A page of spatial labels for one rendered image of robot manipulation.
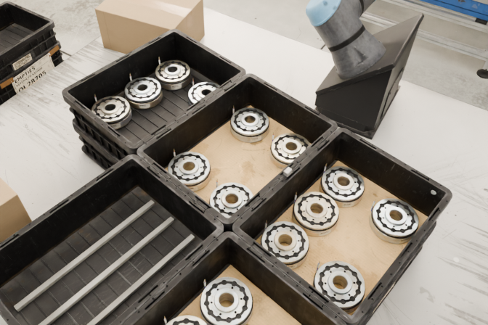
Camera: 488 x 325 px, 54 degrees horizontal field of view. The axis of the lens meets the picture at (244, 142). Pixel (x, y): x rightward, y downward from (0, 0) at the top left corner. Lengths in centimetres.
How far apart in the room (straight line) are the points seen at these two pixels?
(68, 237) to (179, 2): 93
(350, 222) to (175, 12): 94
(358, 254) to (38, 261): 68
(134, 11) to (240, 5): 173
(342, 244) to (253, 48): 92
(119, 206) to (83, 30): 219
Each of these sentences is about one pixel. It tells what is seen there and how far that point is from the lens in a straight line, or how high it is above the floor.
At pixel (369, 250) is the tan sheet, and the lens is 111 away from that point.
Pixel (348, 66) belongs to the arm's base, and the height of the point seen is 92.
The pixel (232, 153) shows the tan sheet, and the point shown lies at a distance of 124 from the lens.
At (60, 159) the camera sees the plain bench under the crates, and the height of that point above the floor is 70.
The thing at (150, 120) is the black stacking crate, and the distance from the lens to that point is 134.
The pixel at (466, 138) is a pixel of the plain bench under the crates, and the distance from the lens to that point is 162.
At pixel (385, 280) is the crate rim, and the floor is 93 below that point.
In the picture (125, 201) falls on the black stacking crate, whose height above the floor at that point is 83.
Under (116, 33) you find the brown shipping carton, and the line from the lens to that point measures 176.
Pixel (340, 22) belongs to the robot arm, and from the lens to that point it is 136.
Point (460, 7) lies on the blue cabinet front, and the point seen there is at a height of 35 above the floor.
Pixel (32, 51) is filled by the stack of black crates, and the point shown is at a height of 53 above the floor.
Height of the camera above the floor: 176
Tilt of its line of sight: 47 degrees down
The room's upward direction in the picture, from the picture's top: 2 degrees clockwise
